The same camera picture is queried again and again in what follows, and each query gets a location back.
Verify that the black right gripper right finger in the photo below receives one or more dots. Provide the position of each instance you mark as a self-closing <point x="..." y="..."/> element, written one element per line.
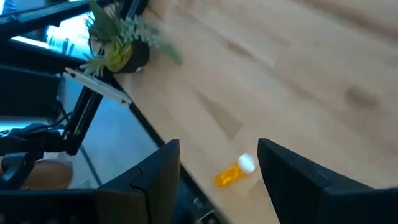
<point x="311" y="193"/>

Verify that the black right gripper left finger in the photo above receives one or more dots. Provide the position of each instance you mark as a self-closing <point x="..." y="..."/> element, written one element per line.
<point x="140" y="202"/>

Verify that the orange medicine bottle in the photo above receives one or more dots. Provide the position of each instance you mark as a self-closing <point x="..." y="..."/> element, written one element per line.
<point x="228" y="175"/>

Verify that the brown rounded object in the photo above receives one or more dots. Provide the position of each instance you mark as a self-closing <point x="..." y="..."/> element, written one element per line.
<point x="49" y="174"/>

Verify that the potted succulent plant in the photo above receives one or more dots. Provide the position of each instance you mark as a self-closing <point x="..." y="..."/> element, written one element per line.
<point x="118" y="53"/>

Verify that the black table edge rail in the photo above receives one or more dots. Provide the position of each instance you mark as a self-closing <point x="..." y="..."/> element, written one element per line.
<point x="149" y="127"/>

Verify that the black frame rail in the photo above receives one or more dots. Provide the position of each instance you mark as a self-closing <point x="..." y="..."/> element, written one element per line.
<point x="85" y="118"/>

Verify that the silver rail bracket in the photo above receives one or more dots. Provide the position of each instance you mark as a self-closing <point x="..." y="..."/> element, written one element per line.
<point x="96" y="86"/>

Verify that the black clamp mount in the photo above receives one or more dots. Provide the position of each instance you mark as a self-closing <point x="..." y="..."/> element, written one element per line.
<point x="28" y="140"/>

